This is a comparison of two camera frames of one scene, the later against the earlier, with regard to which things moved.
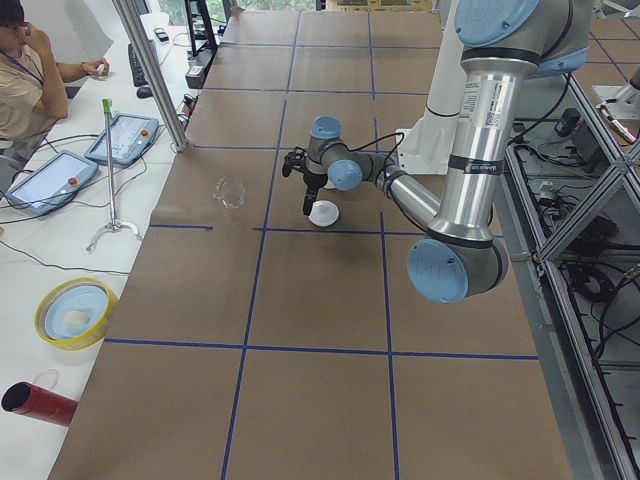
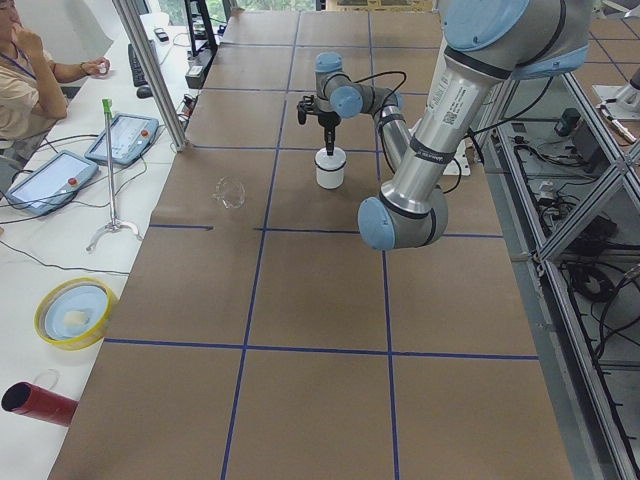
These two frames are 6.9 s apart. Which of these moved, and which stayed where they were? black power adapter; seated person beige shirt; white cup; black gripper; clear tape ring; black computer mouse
Moved: black gripper; white cup
Stayed: black power adapter; black computer mouse; seated person beige shirt; clear tape ring
